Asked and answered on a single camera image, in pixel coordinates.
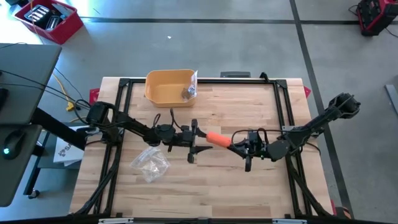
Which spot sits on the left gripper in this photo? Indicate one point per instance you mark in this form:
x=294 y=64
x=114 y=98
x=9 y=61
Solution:
x=188 y=138

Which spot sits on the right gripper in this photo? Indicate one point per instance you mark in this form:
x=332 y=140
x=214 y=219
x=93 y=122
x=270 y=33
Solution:
x=256 y=149

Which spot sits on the orange elastic bandage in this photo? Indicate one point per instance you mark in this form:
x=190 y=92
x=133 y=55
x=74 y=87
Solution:
x=219 y=139

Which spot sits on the brown elastic bandage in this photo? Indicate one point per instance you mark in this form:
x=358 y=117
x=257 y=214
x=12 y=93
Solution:
x=186 y=93

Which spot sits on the clear plastic bag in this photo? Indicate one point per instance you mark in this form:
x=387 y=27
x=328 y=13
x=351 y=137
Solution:
x=192 y=84
x=150 y=165

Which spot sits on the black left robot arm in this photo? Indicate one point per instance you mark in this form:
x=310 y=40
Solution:
x=136 y=126

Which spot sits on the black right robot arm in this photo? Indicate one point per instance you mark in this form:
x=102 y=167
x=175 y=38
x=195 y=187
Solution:
x=311 y=127

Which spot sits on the yellow plastic bin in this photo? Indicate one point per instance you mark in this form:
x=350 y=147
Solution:
x=161 y=93

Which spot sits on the white printed box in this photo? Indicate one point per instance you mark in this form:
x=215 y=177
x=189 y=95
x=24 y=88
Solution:
x=66 y=152

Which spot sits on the black desk support beam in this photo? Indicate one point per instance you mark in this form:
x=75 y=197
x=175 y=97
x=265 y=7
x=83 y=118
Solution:
x=56 y=127

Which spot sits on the grey metal bar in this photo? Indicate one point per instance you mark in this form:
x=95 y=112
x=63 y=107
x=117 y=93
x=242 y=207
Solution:
x=392 y=98

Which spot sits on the grey desk base with caster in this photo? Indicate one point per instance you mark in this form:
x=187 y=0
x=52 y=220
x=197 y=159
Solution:
x=32 y=180

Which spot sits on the red plastic crate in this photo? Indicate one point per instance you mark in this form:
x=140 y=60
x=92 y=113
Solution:
x=66 y=29

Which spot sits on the black computer mouse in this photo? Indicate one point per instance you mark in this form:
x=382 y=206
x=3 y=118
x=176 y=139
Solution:
x=14 y=144

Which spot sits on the red and black equipment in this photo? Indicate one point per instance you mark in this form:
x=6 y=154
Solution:
x=373 y=15

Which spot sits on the grey desk top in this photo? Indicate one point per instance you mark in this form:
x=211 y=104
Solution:
x=28 y=68

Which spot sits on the dark desk top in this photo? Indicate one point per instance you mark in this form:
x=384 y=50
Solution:
x=15 y=186

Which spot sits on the black case with silver parts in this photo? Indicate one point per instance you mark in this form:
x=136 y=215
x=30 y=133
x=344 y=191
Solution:
x=40 y=14

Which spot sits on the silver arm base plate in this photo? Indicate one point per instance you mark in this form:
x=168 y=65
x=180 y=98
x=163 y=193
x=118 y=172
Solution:
x=287 y=127

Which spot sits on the black aluminium table frame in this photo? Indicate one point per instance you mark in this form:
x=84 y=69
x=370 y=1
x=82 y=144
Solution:
x=136 y=81

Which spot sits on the silver bracket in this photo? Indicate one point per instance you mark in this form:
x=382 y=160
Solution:
x=289 y=221
x=115 y=221

